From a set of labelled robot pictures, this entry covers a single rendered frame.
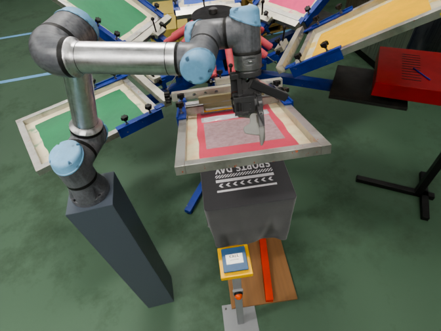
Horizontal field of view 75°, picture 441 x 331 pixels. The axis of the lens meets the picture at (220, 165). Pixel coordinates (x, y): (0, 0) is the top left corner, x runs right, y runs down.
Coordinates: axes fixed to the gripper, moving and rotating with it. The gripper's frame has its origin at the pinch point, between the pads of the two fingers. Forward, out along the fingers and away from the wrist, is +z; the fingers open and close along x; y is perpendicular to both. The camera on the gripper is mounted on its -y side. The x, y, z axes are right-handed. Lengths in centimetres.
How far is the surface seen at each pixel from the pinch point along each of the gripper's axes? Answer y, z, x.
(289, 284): -25, 139, -45
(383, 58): -102, 8, -102
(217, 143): 12.2, 17.0, -32.4
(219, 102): 7, 11, -70
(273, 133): -13.4, 17.0, -34.4
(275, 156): -8.0, 14.8, -10.6
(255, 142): -3.9, 16.9, -28.5
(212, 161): 15.5, 13.1, -10.9
